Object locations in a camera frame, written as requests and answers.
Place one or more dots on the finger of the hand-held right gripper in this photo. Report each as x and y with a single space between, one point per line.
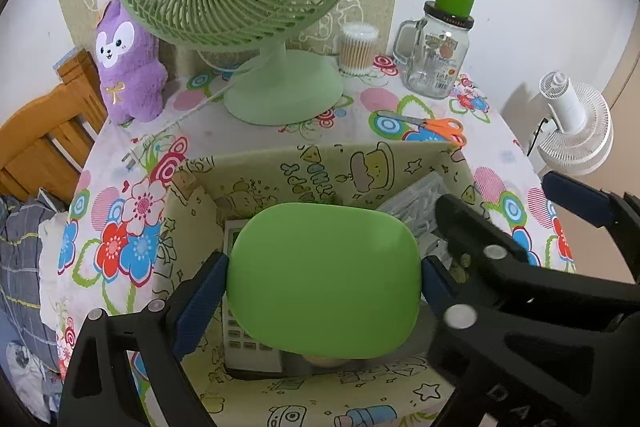
575 199
470 237

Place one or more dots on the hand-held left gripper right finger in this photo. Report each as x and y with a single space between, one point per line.
437 287

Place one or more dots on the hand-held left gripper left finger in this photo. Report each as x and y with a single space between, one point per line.
200 307

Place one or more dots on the white remote control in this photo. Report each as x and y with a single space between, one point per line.
250 352

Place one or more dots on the green folding mirror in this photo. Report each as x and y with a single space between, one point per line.
325 277

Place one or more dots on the yellow printed storage box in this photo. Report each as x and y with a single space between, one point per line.
320 172

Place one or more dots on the white floor fan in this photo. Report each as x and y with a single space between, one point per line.
580 127

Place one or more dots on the white pillow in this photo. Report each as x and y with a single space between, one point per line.
50 237

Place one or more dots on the glass mug jar green lid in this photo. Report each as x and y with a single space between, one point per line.
435 67

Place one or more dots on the blue plaid blanket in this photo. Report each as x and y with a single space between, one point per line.
20 267

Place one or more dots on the white printed cloth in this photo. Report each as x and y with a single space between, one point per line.
25 372

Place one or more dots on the cotton swab container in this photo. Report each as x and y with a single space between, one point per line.
357 52

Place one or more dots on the green desk fan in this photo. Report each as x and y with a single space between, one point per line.
280 92

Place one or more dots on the wooden bed headboard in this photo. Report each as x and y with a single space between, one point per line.
40 142

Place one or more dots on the purple plush toy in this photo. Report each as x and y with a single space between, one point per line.
132 77

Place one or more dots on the blue paper sheet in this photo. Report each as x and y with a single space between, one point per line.
70 57

